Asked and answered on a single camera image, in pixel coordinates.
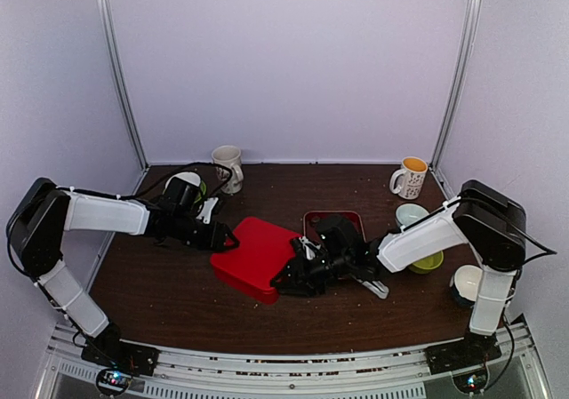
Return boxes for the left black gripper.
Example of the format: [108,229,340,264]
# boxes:
[172,212,240,253]

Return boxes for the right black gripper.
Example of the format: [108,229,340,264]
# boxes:
[269,251,351,298]

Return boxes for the red tin box base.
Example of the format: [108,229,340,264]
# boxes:
[215,272,279,305]

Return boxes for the red tin lid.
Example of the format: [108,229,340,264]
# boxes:
[210,217,301,284]

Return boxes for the red chocolate tray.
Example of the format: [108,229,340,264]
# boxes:
[302,211,365,247]

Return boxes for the metal serving tongs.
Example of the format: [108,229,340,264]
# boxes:
[358,280,389,299]

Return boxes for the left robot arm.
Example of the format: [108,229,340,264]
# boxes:
[6,172,239,367]

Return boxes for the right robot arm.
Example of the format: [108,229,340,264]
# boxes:
[270,180,527,365]

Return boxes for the green saucer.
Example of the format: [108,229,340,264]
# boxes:
[199,180,207,201]

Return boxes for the white bowl on saucer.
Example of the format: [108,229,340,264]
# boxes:
[164,172,202,191]

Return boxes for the tall white patterned mug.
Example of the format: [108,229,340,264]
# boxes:
[212,145,244,195]

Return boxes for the light blue patterned bowl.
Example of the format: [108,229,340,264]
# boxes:
[395,203,429,231]

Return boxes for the lime green bowl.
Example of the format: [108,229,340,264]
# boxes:
[408,251,444,275]

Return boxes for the white mug yellow inside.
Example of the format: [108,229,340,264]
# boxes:
[389,156,429,200]

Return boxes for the dark bowl white inside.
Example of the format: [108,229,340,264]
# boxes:
[449,265,482,308]

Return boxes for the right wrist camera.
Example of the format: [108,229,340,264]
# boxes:
[290,236,325,260]

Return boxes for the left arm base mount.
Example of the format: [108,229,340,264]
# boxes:
[81,341,160,376]

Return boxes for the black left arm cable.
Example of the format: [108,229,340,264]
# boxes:
[115,162,235,203]

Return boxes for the front aluminium rail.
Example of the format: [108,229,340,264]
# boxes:
[35,323,552,399]

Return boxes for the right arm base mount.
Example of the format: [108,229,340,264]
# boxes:
[424,340,502,375]

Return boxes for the left aluminium frame post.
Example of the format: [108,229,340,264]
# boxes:
[96,0,148,171]

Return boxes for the aluminium frame post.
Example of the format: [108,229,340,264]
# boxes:
[96,0,148,171]
[430,0,483,172]

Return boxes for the right aluminium frame post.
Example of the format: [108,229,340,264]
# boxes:
[430,0,483,172]

